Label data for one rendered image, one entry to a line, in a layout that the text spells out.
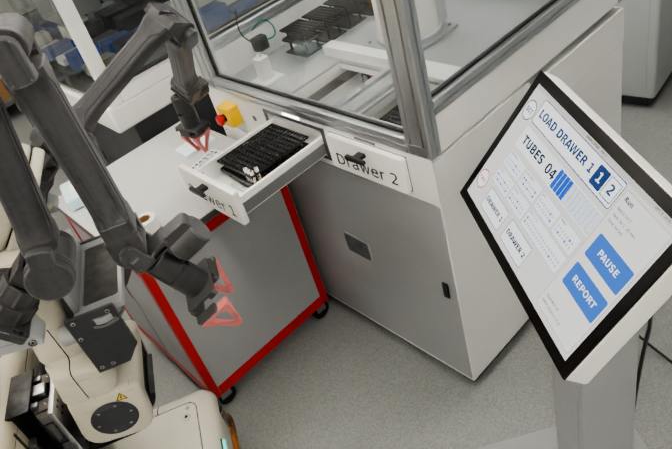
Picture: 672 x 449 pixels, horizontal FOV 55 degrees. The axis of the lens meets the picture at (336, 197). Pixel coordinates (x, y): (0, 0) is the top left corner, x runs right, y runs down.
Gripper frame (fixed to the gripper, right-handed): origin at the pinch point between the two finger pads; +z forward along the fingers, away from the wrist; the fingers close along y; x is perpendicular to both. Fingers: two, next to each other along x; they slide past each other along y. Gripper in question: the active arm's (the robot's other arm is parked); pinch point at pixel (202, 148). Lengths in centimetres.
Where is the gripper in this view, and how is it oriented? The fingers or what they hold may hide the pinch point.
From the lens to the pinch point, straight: 210.1
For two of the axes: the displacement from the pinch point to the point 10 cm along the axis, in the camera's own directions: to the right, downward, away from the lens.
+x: -5.5, 6.0, -5.8
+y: -8.0, -1.8, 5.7
